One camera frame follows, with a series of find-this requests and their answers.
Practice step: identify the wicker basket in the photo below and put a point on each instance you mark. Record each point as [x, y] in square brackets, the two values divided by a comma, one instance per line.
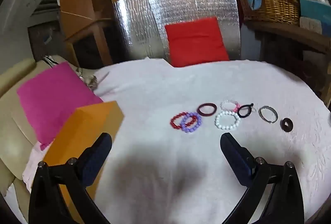
[278, 11]

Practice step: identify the dark fuzzy scrunchie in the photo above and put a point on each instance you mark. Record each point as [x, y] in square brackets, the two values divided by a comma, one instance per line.
[286, 125]

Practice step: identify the silver foil insulation panel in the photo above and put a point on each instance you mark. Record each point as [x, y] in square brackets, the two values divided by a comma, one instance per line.
[142, 24]

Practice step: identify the maroon bangle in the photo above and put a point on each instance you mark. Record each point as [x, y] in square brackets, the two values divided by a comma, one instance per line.
[207, 109]

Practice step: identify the orange open box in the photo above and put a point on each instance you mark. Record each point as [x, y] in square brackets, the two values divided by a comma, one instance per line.
[58, 194]

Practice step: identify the beige sofa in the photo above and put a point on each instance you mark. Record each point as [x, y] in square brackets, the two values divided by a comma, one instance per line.
[17, 135]

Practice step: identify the silver metal bangle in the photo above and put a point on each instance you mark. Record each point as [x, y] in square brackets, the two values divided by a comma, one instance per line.
[268, 114]

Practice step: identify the teal box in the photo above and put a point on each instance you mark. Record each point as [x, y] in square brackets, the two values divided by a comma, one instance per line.
[315, 17]

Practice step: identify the patterned grey cloth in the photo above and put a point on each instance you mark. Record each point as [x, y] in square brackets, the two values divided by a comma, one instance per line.
[91, 81]

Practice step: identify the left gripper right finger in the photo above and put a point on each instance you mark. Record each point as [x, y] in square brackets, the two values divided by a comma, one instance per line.
[239, 158]

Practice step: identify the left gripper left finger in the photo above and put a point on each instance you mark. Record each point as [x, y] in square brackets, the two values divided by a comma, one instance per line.
[94, 158]

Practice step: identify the red pillow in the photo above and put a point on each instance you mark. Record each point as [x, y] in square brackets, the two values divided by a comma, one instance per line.
[195, 42]

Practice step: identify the magenta pillow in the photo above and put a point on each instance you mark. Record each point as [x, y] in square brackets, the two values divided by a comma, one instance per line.
[50, 98]

